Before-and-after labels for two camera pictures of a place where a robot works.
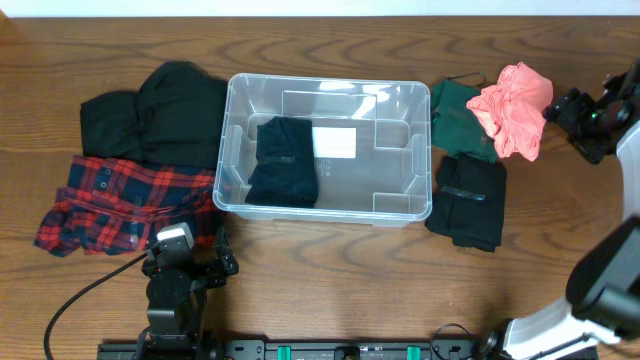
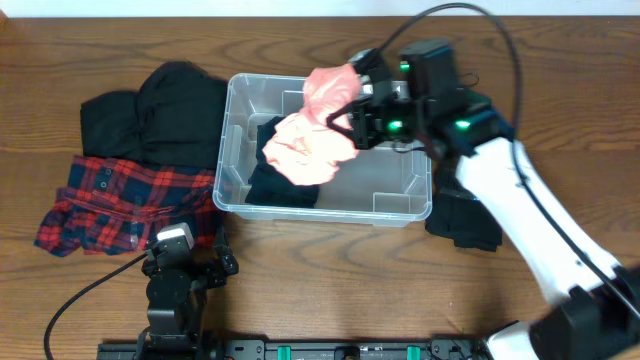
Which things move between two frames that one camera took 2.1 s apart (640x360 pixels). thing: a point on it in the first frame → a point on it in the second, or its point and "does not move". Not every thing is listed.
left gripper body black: [211, 270] does not move
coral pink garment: [513, 110] → [304, 147]
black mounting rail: [299, 350] does not move
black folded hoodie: [176, 117] does not move
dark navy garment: [284, 172] does not move
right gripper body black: [588, 128] → [402, 118]
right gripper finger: [562, 110] → [336, 114]
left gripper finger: [222, 244] does not move
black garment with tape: [468, 202] does not move
